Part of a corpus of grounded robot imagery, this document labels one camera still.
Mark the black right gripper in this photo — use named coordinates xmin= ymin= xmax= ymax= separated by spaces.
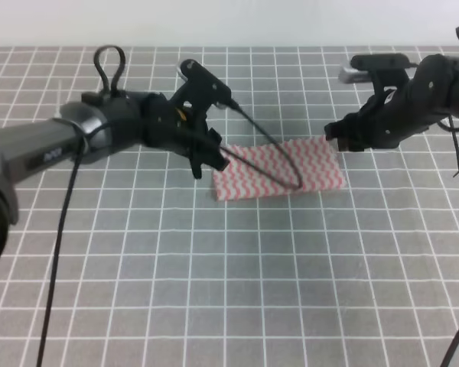
xmin=324 ymin=86 xmax=440 ymax=152

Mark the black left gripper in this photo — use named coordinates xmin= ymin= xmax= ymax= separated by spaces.
xmin=141 ymin=93 xmax=230 ymax=180

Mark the pink white wavy striped towel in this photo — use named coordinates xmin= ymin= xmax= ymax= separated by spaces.
xmin=213 ymin=136 xmax=347 ymax=201

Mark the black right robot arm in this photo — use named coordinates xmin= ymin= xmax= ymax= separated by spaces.
xmin=324 ymin=54 xmax=459 ymax=152

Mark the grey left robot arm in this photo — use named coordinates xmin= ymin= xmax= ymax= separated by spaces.
xmin=0 ymin=92 xmax=229 ymax=257

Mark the grey checked tablecloth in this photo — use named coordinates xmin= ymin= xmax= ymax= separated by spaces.
xmin=0 ymin=46 xmax=459 ymax=366

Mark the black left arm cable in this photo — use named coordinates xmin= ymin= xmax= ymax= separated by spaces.
xmin=35 ymin=45 xmax=303 ymax=367

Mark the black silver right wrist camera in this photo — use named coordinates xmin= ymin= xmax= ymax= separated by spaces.
xmin=338 ymin=53 xmax=418 ymax=93

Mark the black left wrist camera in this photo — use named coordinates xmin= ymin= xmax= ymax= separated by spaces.
xmin=172 ymin=59 xmax=233 ymax=111

